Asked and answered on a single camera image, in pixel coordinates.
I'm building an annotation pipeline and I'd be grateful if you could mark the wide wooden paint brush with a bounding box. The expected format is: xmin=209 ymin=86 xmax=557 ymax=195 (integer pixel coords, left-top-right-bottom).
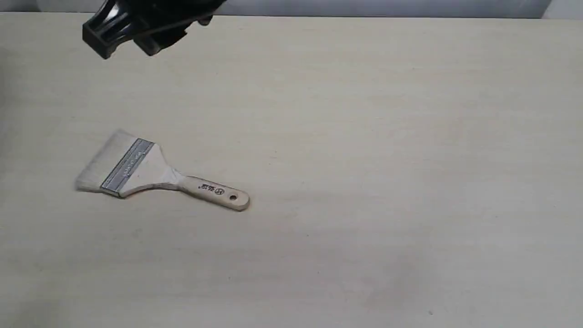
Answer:
xmin=74 ymin=129 xmax=251 ymax=211

